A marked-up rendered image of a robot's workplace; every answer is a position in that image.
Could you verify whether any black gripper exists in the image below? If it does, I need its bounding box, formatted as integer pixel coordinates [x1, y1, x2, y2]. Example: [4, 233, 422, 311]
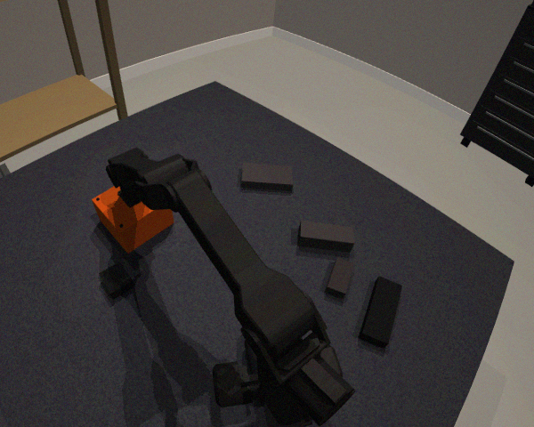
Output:
[213, 345, 343, 408]

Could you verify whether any dark grey switch panel with green rocker switches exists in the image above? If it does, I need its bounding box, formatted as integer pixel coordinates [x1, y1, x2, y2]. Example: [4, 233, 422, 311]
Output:
[245, 340, 261, 402]

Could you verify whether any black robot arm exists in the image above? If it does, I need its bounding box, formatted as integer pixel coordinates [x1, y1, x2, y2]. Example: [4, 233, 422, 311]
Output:
[106, 147, 355, 427]

